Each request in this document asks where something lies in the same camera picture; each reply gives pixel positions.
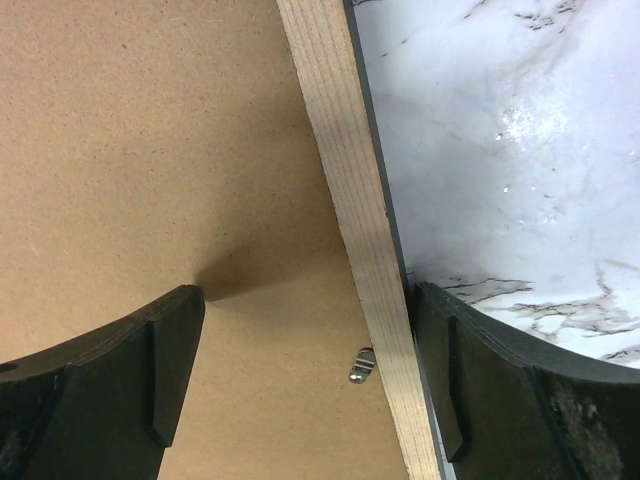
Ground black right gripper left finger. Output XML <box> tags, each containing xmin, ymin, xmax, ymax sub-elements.
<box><xmin>1</xmin><ymin>285</ymin><xmax>205</xmax><ymax>479</ymax></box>

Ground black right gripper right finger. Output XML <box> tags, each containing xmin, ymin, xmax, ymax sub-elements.
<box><xmin>412</xmin><ymin>283</ymin><xmax>639</xmax><ymax>479</ymax></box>

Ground brown cardboard backing board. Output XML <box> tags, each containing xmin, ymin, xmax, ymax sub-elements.
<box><xmin>1</xmin><ymin>1</ymin><xmax>407</xmax><ymax>479</ymax></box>

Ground wooden picture frame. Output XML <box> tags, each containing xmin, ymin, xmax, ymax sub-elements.
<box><xmin>278</xmin><ymin>1</ymin><xmax>446</xmax><ymax>479</ymax></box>

